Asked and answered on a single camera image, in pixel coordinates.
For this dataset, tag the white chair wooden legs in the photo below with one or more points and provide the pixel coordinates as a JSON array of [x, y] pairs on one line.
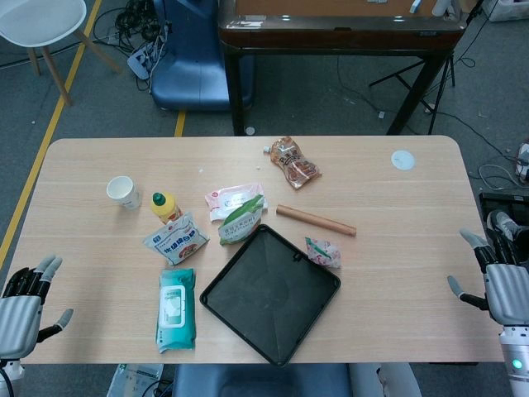
[[37, 20]]

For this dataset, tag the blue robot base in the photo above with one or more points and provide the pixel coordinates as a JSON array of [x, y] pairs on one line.
[[194, 62]]

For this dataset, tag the white paper cup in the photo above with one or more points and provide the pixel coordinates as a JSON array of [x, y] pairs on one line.
[[122, 190]]

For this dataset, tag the white castor sugar bag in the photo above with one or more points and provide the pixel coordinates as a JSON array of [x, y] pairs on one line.
[[177, 244]]

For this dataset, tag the white round floor disc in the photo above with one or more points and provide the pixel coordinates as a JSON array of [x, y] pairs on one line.
[[250, 130]]

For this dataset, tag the teal wet wipes pack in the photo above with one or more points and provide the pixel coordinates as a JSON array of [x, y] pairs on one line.
[[175, 310]]

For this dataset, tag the pink white wipes pack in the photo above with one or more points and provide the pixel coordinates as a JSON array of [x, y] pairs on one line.
[[225, 200]]

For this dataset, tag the brown mahjong table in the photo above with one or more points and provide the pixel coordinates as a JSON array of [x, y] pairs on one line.
[[330, 37]]

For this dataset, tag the wooden rolling pin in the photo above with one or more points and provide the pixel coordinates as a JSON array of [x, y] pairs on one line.
[[314, 220]]

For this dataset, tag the black floor case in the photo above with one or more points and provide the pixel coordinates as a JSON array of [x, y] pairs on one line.
[[504, 200]]

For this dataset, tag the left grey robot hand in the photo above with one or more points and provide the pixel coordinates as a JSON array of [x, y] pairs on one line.
[[16, 322]]

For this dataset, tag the green white corn starch bag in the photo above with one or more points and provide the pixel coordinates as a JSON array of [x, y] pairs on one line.
[[239, 225]]

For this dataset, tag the white floor device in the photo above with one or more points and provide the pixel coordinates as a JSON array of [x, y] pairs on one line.
[[524, 161]]

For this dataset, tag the black square tray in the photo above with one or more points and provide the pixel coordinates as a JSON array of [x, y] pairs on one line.
[[268, 297]]

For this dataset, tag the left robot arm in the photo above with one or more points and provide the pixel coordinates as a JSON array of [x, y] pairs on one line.
[[10, 368]]

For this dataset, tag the grey sneaker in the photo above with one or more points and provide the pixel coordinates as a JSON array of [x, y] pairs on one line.
[[506, 223]]

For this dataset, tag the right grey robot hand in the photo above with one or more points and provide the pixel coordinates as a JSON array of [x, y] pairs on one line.
[[506, 293]]

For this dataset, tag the black tripod stand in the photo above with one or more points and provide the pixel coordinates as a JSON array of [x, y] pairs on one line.
[[438, 82]]

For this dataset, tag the yellow bottle green cap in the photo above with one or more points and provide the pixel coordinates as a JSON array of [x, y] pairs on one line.
[[163, 211]]

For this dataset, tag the blue white mahjong tile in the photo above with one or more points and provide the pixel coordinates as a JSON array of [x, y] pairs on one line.
[[416, 5]]

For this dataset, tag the white power strip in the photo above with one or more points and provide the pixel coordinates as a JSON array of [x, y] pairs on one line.
[[138, 62]]

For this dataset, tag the white round grommet cover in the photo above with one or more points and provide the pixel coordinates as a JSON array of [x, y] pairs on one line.
[[403, 159]]

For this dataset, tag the blue padded seat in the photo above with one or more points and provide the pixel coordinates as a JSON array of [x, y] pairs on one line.
[[256, 380]]

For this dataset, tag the brown bread package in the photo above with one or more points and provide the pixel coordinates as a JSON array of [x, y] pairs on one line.
[[295, 165]]

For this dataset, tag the white robot body shell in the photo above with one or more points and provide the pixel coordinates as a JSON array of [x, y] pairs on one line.
[[388, 382]]

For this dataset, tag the small pink snack packet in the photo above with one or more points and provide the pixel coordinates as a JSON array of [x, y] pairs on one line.
[[324, 254]]

